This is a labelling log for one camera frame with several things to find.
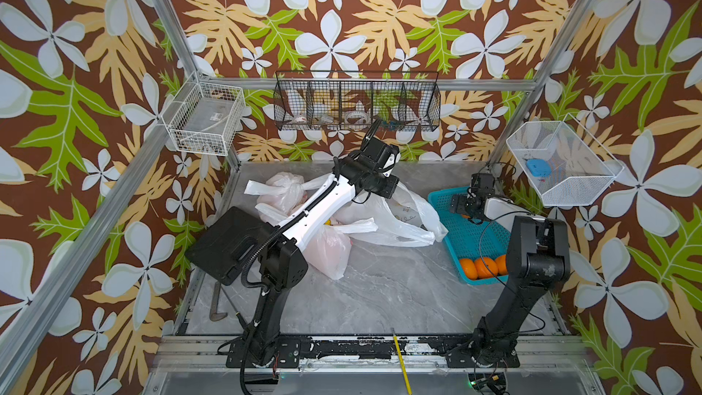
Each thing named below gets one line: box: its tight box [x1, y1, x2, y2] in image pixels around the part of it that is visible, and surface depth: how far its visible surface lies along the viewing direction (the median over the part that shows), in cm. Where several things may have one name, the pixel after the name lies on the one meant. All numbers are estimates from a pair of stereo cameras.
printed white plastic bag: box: [244, 171, 333, 225], surface depth 95 cm
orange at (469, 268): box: [460, 257, 479, 281], surface depth 86 cm
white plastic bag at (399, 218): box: [330, 184, 449, 248], surface depth 82 cm
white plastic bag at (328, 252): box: [302, 217, 380, 280], surface depth 85 cm
